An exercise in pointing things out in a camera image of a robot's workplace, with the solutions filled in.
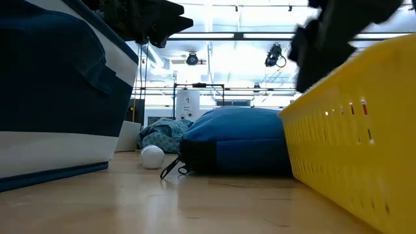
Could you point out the blue patterned hospital gown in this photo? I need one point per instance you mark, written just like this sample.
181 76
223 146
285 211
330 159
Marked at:
162 135

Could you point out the white ball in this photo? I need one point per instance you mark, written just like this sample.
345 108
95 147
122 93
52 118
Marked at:
152 157

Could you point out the white pillar with sign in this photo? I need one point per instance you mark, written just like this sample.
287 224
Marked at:
187 104

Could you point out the white plastic bin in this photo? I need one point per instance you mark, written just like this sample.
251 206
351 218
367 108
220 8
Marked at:
128 136

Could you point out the blue zip pouch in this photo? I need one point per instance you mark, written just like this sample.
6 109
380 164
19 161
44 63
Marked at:
243 146

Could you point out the round black overhead camera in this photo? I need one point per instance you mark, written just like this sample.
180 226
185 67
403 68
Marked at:
192 59

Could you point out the black cabinet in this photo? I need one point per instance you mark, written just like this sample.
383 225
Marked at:
138 112

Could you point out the black overhead crossbar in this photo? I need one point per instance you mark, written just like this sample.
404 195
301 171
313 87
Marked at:
237 35

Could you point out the navy white fabric bin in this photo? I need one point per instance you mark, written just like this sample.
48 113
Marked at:
48 97

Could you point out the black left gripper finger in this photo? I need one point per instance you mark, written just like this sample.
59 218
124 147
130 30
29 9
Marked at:
172 27
174 9

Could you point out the yellow slotted plastic basket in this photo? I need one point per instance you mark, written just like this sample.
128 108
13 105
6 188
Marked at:
357 156

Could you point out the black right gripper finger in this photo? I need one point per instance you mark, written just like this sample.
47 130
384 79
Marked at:
305 42
321 65

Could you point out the black metal frame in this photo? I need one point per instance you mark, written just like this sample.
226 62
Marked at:
198 85

